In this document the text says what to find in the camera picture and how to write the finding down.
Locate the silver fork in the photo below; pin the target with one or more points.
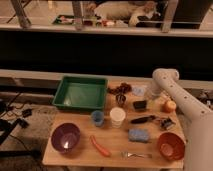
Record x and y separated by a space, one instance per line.
128 154

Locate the orange carrot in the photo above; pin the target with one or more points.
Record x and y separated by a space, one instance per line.
100 148

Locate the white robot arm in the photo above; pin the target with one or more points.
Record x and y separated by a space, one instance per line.
199 147

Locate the blue sponge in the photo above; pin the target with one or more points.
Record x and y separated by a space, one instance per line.
138 135

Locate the orange-red bowl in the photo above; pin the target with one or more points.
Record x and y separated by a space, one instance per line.
171 146

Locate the blue cup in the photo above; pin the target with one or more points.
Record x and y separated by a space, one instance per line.
97 117

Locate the purple bowl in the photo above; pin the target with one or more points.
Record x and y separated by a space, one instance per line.
65 137

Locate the black eraser block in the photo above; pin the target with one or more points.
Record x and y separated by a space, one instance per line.
140 105

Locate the white cup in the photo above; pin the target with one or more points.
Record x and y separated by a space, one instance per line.
117 116

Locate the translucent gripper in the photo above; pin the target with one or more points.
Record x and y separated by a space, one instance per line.
152 95

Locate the orange fruit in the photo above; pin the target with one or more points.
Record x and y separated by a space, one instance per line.
169 106

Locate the green plastic tray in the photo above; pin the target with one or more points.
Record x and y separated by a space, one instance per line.
81 93

